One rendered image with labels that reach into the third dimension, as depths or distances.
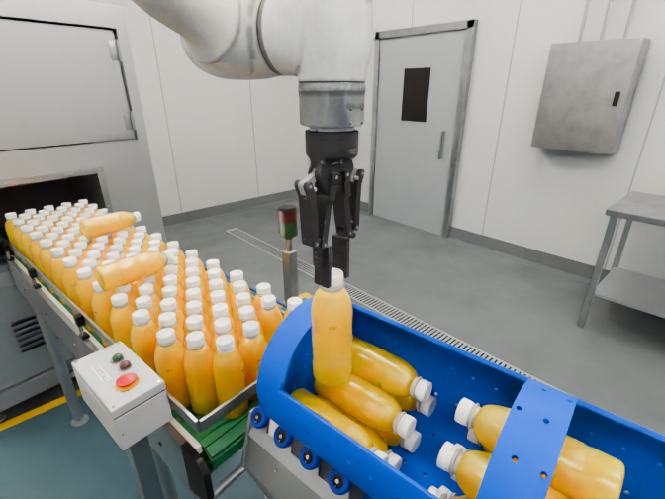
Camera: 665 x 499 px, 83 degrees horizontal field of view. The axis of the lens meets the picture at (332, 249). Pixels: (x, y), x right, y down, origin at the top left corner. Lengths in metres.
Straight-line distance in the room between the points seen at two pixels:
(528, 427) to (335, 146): 0.44
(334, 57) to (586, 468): 0.59
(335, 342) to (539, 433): 0.30
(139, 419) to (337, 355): 0.41
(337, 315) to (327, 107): 0.31
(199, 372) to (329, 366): 0.38
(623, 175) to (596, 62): 0.92
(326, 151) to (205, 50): 0.20
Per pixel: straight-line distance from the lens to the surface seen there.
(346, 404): 0.77
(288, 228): 1.26
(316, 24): 0.51
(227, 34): 0.56
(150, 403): 0.85
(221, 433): 0.99
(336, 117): 0.51
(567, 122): 3.75
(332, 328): 0.62
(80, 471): 2.32
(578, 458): 0.63
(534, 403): 0.61
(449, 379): 0.83
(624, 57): 3.68
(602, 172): 3.94
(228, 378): 0.92
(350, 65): 0.51
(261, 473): 0.97
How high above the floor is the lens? 1.62
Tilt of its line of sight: 23 degrees down
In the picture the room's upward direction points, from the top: straight up
